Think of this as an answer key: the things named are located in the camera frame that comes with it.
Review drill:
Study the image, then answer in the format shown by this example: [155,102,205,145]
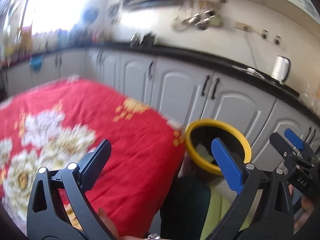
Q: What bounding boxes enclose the white lower kitchen cabinets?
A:
[0,49,320,160]

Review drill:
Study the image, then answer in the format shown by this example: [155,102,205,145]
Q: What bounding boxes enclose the kitchen window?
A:
[22,0,88,34]

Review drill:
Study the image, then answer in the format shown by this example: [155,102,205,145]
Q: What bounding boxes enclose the blue hanging plastic bin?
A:
[30,56,43,69]

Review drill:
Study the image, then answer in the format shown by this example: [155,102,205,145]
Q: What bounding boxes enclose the wall power strip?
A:
[235,22,253,32]

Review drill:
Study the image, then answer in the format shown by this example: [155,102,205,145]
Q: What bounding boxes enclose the green foam fruit net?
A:
[195,144,215,163]

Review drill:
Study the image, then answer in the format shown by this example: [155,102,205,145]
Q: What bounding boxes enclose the person's right hand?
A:
[300,196,318,215]

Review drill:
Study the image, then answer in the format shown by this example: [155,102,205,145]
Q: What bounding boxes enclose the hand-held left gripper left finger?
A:
[27,139,119,240]

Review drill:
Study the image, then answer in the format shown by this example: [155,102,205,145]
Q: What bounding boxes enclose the person's left hand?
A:
[97,207,162,240]

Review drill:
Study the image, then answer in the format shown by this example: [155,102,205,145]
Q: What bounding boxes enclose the black kitchen countertop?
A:
[0,42,300,98]

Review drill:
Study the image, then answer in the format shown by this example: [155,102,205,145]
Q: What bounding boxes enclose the person's yellow-green garment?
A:
[200,184,253,240]

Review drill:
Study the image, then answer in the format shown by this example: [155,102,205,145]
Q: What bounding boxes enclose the dark metal pot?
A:
[142,32,156,46]

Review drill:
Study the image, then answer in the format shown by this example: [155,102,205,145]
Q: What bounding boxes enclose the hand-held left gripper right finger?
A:
[205,137,295,240]

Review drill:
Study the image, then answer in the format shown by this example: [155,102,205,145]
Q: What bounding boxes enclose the red floral blanket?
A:
[0,77,187,238]

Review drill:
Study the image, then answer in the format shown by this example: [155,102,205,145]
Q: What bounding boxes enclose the white charger with cable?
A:
[232,65,263,77]

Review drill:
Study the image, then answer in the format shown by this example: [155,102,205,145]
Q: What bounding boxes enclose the black power cable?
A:
[246,31,258,70]

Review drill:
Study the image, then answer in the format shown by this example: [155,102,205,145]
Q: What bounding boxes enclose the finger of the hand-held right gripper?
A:
[285,128,316,166]
[269,132,296,166]

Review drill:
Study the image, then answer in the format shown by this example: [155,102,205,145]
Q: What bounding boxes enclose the row of hanging kitchen utensils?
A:
[172,0,225,32]

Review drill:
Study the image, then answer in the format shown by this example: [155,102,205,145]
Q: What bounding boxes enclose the white electric kettle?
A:
[271,56,292,82]

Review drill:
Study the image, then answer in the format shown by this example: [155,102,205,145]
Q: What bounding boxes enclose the blue round wall item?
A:
[84,9,99,22]

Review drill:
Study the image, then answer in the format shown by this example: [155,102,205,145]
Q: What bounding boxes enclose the yellow rimmed trash bin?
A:
[185,119,252,177]

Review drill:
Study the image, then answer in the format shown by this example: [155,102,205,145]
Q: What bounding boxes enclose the person's dark green garment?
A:
[160,176,212,240]

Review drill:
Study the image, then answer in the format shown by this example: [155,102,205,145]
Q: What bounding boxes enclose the steel teapot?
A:
[130,33,143,47]

